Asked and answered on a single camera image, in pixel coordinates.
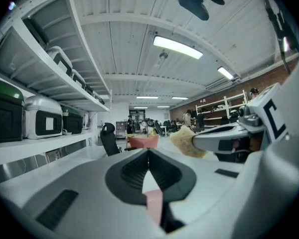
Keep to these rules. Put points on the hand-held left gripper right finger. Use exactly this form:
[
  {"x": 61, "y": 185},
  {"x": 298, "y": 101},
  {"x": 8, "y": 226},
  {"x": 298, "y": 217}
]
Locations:
[{"x": 177, "y": 180}]

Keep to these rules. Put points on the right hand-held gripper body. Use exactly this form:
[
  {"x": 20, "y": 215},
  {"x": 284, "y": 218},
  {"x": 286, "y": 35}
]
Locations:
[{"x": 211, "y": 141}]

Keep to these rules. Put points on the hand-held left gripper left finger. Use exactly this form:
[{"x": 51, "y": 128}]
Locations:
[{"x": 124, "y": 180}]

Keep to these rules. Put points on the yellowish scrubbing sponge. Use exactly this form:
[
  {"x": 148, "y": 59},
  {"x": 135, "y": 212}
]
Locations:
[{"x": 184, "y": 143}]

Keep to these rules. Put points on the big pink plate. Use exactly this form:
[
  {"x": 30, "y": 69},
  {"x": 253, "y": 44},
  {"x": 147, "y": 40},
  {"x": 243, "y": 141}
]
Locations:
[{"x": 154, "y": 205}]

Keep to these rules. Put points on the person's right hand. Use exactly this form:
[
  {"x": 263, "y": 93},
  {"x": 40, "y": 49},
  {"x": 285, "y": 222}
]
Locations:
[{"x": 255, "y": 142}]

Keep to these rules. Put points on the low white shelving rack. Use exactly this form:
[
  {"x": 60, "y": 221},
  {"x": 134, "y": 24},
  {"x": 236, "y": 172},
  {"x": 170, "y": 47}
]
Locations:
[{"x": 214, "y": 108}]

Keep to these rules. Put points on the pink armchair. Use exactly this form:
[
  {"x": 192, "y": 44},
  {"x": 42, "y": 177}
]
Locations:
[{"x": 143, "y": 142}]

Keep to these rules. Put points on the black mesh office chair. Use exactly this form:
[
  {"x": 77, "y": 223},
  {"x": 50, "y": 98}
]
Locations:
[{"x": 109, "y": 139}]

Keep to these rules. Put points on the long ceiling light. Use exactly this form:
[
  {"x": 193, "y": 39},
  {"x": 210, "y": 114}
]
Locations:
[
  {"x": 225, "y": 73},
  {"x": 140, "y": 107},
  {"x": 163, "y": 106},
  {"x": 178, "y": 47},
  {"x": 180, "y": 98},
  {"x": 147, "y": 97}
]

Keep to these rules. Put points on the ceiling air conditioner unit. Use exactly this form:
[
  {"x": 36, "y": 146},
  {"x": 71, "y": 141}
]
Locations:
[{"x": 221, "y": 83}]

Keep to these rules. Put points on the black glass double door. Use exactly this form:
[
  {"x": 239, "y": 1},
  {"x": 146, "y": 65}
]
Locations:
[{"x": 139, "y": 113}]

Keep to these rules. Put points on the green lidded black case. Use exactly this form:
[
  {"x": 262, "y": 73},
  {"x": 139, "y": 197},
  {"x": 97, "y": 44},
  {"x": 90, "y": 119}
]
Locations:
[
  {"x": 72, "y": 121},
  {"x": 6, "y": 113}
]

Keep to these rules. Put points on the round ceiling fixture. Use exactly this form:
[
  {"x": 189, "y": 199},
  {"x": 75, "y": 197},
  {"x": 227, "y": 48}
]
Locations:
[{"x": 163, "y": 55}]

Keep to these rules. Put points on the white air fryer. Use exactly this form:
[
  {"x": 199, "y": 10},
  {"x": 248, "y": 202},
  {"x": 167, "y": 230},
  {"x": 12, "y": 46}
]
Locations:
[{"x": 43, "y": 118}]

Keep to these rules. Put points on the row of equipment cases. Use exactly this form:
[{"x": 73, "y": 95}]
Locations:
[{"x": 61, "y": 58}]

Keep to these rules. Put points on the tall white shelving rack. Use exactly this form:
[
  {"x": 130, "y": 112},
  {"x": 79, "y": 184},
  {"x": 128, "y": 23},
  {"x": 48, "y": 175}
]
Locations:
[{"x": 40, "y": 68}]

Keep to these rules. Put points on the silver fisheye camera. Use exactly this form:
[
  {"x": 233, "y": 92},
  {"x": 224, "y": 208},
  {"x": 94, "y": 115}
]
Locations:
[{"x": 249, "y": 116}]

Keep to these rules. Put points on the black head-worn camera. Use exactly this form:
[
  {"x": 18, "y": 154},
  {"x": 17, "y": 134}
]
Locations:
[{"x": 193, "y": 1}]

